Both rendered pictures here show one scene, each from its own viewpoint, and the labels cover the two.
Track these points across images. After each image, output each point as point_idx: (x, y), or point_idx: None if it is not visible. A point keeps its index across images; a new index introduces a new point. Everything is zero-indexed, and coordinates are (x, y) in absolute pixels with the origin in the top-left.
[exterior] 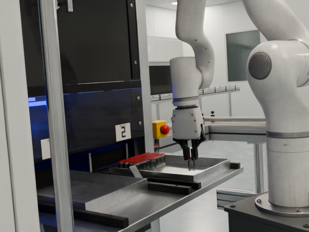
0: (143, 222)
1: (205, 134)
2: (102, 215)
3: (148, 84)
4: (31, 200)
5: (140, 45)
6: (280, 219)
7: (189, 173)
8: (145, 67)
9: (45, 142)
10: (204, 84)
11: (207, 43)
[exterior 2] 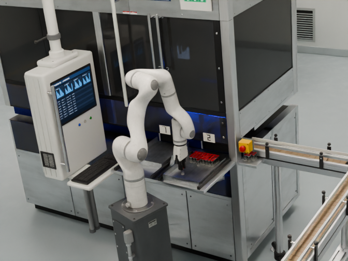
0: (122, 173)
1: (342, 172)
2: None
3: (232, 116)
4: (53, 146)
5: (226, 92)
6: (121, 201)
7: (189, 175)
8: (230, 106)
9: (161, 126)
10: (183, 137)
11: (175, 118)
